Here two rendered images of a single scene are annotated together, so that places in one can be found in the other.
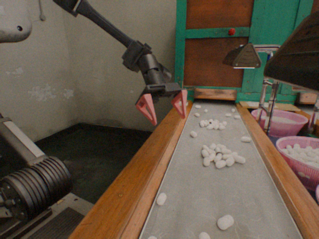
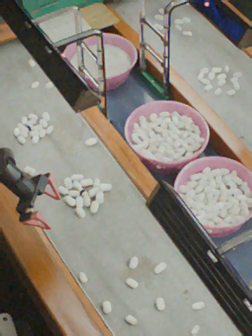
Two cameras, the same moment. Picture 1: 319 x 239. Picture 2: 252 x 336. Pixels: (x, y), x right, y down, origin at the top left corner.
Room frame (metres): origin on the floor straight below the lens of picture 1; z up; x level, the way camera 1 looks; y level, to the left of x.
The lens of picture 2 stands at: (-0.46, 0.61, 2.39)
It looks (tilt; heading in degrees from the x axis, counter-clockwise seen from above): 52 degrees down; 317
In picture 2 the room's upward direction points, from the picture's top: 3 degrees counter-clockwise
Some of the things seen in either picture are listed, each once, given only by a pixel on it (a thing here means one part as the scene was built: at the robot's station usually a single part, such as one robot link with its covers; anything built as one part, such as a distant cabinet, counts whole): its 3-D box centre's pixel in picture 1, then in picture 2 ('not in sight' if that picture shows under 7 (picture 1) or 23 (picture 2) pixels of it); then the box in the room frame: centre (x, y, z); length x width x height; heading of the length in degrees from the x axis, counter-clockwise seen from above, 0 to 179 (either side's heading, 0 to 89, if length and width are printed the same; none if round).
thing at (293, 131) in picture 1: (276, 123); (100, 64); (0.96, -0.66, 0.72); 0.27 x 0.27 x 0.10
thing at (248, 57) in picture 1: (235, 57); (41, 42); (0.87, -0.35, 1.08); 0.62 x 0.08 x 0.07; 165
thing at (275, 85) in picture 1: (248, 96); (68, 74); (0.84, -0.42, 0.90); 0.20 x 0.19 x 0.45; 165
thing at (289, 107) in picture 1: (267, 105); (72, 24); (1.17, -0.72, 0.77); 0.33 x 0.15 x 0.01; 75
